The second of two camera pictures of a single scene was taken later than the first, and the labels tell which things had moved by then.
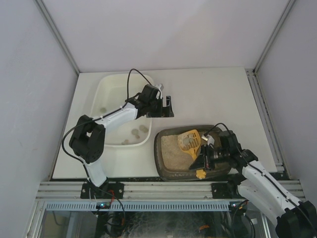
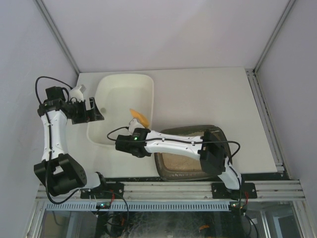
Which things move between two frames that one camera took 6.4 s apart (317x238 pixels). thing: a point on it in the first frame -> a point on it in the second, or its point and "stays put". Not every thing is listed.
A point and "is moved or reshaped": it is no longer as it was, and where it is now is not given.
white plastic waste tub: [109, 91] stays put
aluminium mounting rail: [56, 191] stays put
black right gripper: [207, 158] -> [121, 146]
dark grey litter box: [173, 163] stays put
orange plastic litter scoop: [190, 142] is moved or reshaped
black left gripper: [159, 107] -> [87, 112]
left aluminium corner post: [42, 7] stays put
